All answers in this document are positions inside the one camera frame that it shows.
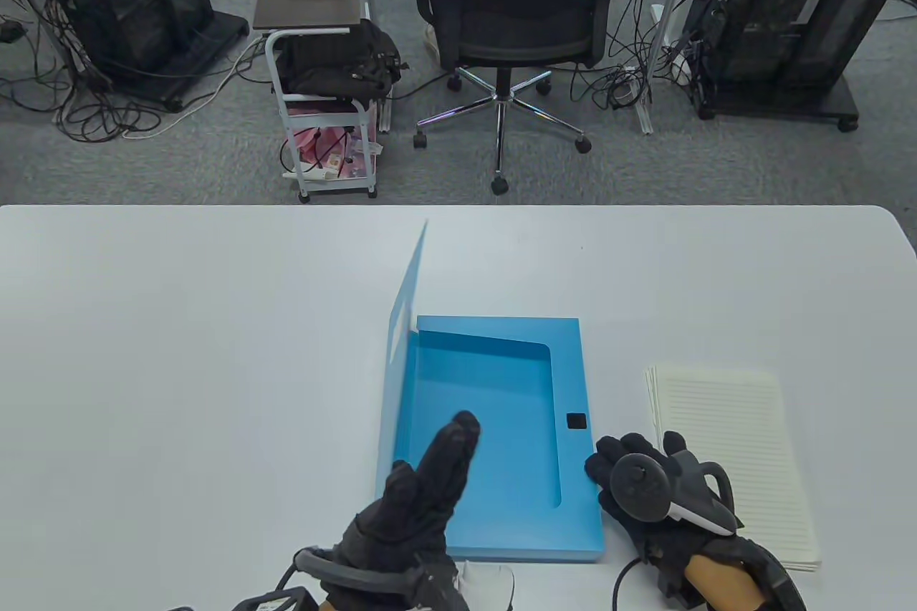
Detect black bag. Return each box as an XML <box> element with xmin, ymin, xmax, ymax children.
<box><xmin>274</xmin><ymin>19</ymin><xmax>402</xmax><ymax>102</ymax></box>

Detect white cart with brown top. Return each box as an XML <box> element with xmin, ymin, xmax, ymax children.
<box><xmin>253</xmin><ymin>0</ymin><xmax>380</xmax><ymax>203</ymax></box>

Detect stack of lined papers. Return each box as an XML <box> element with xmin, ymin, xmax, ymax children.
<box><xmin>645</xmin><ymin>364</ymin><xmax>822</xmax><ymax>573</ymax></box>

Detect blue file box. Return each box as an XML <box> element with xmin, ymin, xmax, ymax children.
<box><xmin>375</xmin><ymin>221</ymin><xmax>606</xmax><ymax>564</ymax></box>

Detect tangle of black floor cables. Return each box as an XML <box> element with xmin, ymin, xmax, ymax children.
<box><xmin>570</xmin><ymin>0</ymin><xmax>717</xmax><ymax>112</ymax></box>
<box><xmin>0</xmin><ymin>0</ymin><xmax>267</xmax><ymax>143</ymax></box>

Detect person's right forearm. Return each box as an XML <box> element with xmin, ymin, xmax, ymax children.
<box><xmin>684</xmin><ymin>554</ymin><xmax>764</xmax><ymax>611</ymax></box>

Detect pink packets in cart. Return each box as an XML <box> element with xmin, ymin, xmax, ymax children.
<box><xmin>289</xmin><ymin>102</ymin><xmax>373</xmax><ymax>181</ymax></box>

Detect black equipment rack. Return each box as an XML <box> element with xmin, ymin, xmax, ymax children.
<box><xmin>688</xmin><ymin>0</ymin><xmax>911</xmax><ymax>133</ymax></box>
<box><xmin>27</xmin><ymin>0</ymin><xmax>250</xmax><ymax>114</ymax></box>

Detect person's right hand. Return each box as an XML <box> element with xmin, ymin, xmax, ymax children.
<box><xmin>584</xmin><ymin>430</ymin><xmax>746</xmax><ymax>599</ymax></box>

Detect black cable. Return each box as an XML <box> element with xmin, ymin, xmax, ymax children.
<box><xmin>276</xmin><ymin>545</ymin><xmax>431</xmax><ymax>601</ymax></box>
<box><xmin>611</xmin><ymin>557</ymin><xmax>650</xmax><ymax>611</ymax></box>

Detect person's left hand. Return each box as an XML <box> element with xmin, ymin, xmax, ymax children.
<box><xmin>322</xmin><ymin>412</ymin><xmax>482</xmax><ymax>611</ymax></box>

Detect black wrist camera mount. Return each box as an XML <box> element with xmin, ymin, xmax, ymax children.
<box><xmin>231</xmin><ymin>586</ymin><xmax>320</xmax><ymax>611</ymax></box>
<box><xmin>645</xmin><ymin>536</ymin><xmax>807</xmax><ymax>611</ymax></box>

